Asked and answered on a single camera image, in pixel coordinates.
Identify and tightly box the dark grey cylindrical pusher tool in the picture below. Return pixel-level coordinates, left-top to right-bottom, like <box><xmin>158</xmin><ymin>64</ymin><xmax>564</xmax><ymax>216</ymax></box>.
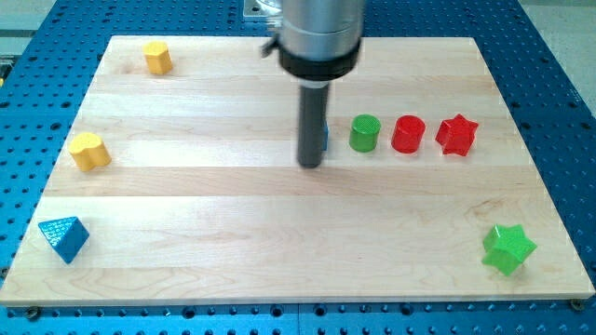
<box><xmin>297</xmin><ymin>83</ymin><xmax>329</xmax><ymax>168</ymax></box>

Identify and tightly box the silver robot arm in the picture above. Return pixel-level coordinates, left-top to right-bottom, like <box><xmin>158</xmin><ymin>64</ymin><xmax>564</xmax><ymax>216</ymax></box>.
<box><xmin>261</xmin><ymin>0</ymin><xmax>365</xmax><ymax>168</ymax></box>

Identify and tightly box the blue cube block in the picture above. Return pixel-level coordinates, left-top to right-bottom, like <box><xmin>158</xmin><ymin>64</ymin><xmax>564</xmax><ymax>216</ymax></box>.
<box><xmin>322</xmin><ymin>122</ymin><xmax>329</xmax><ymax>152</ymax></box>

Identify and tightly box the yellow hexagon block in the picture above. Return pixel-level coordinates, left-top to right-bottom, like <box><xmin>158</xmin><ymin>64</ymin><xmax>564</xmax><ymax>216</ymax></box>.
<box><xmin>142</xmin><ymin>41</ymin><xmax>173</xmax><ymax>74</ymax></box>

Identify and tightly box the green cylinder block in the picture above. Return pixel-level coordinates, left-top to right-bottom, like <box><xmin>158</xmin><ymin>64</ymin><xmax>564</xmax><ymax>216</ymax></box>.
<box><xmin>349</xmin><ymin>114</ymin><xmax>381</xmax><ymax>153</ymax></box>

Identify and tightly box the red cylinder block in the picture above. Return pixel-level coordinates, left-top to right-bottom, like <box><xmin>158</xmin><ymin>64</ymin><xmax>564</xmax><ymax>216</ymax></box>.
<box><xmin>391</xmin><ymin>115</ymin><xmax>426</xmax><ymax>154</ymax></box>

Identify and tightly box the red star block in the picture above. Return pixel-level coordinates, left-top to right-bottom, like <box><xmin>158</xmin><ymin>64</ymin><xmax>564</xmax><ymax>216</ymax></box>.
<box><xmin>435</xmin><ymin>114</ymin><xmax>479</xmax><ymax>156</ymax></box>

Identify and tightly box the light wooden board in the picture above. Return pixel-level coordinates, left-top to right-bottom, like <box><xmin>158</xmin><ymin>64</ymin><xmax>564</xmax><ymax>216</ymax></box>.
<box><xmin>1</xmin><ymin>35</ymin><xmax>594</xmax><ymax>306</ymax></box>

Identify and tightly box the yellow heart block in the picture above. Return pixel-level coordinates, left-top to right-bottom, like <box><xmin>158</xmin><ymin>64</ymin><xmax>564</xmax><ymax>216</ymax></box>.
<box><xmin>68</xmin><ymin>132</ymin><xmax>112</xmax><ymax>171</ymax></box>

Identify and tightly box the green star block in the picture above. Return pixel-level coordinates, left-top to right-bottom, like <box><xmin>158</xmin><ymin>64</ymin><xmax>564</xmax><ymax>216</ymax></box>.
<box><xmin>481</xmin><ymin>224</ymin><xmax>537</xmax><ymax>276</ymax></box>

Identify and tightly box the blue triangle block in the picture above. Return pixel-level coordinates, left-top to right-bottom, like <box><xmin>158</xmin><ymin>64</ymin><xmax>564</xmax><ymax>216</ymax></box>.
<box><xmin>38</xmin><ymin>217</ymin><xmax>89</xmax><ymax>264</ymax></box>

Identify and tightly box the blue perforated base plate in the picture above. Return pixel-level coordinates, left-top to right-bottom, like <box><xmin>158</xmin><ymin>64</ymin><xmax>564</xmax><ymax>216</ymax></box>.
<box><xmin>1</xmin><ymin>1</ymin><xmax>595</xmax><ymax>334</ymax></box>

